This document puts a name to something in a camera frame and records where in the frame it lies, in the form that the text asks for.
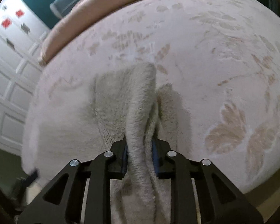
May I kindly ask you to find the light grey knit garment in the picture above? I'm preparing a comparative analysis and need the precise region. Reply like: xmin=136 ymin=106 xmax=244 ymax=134
xmin=92 ymin=63 xmax=178 ymax=223

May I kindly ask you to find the cream fluffy rug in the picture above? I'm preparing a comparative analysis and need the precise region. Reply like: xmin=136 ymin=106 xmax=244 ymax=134
xmin=256 ymin=187 xmax=280 ymax=223

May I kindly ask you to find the floral pink bed cover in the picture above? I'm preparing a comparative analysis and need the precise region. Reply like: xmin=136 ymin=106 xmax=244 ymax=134
xmin=21 ymin=0 xmax=280 ymax=193

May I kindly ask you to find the white panelled wardrobe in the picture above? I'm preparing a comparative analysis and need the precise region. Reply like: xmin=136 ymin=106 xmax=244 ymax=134
xmin=0 ymin=0 xmax=50 ymax=155

